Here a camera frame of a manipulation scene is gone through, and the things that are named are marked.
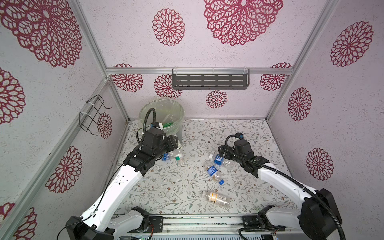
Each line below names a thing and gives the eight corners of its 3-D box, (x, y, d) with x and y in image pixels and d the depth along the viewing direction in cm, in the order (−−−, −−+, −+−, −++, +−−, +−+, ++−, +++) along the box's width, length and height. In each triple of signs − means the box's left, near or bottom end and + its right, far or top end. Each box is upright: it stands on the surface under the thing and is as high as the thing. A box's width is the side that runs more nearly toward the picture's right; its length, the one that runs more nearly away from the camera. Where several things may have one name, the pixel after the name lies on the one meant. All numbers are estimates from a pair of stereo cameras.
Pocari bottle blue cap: (216, 187, 88) (218, 184, 83) (205, 171, 94) (206, 167, 90) (223, 183, 89) (225, 179, 85) (212, 167, 96) (213, 163, 91)
